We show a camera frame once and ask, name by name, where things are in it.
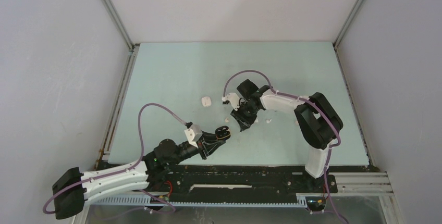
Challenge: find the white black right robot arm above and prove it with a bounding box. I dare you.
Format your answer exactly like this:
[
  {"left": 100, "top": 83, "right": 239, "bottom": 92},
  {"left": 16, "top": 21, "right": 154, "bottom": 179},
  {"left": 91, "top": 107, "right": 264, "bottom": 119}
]
[{"left": 222, "top": 79, "right": 343, "bottom": 192}]

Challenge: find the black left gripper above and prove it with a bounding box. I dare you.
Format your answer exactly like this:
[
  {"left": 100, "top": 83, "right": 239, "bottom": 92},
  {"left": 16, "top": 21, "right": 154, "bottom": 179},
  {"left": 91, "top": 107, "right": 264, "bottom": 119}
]
[{"left": 168, "top": 130, "right": 225, "bottom": 166}]

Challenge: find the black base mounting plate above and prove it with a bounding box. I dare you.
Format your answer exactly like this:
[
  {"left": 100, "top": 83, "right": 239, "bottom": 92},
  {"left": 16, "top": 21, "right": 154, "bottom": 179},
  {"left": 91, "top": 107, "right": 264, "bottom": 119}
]
[{"left": 146, "top": 165, "right": 338, "bottom": 203}]

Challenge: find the pink charging case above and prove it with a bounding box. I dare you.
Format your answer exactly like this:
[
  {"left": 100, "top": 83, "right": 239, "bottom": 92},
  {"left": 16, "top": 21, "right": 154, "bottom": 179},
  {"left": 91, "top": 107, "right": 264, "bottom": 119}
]
[{"left": 201, "top": 96, "right": 212, "bottom": 107}]

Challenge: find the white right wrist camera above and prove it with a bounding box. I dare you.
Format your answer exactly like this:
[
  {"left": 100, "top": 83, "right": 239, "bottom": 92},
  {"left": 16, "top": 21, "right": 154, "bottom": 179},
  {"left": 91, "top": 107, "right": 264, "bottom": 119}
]
[{"left": 222, "top": 92, "right": 243, "bottom": 111}]

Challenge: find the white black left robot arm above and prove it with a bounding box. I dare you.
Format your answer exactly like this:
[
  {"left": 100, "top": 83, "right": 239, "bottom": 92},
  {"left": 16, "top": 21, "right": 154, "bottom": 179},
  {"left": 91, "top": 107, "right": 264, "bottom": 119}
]
[{"left": 52, "top": 126, "right": 231, "bottom": 220}]

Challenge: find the black gold-trimmed charging case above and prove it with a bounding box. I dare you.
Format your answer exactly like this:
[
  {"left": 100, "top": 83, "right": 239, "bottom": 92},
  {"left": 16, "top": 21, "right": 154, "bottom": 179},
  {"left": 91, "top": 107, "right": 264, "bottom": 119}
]
[{"left": 215, "top": 126, "right": 231, "bottom": 141}]

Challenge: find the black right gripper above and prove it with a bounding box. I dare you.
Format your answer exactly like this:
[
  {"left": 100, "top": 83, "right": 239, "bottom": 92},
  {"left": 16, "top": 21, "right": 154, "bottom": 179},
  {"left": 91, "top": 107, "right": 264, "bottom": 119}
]
[{"left": 231, "top": 102, "right": 260, "bottom": 131}]

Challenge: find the grey slotted cable duct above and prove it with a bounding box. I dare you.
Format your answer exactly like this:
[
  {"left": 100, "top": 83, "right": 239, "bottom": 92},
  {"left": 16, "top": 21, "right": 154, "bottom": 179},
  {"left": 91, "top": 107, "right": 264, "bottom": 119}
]
[{"left": 93, "top": 194, "right": 307, "bottom": 208}]

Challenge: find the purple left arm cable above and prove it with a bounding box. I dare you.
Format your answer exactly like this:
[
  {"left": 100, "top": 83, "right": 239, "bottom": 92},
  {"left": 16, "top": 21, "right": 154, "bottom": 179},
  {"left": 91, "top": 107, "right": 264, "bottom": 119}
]
[{"left": 43, "top": 103, "right": 191, "bottom": 215}]

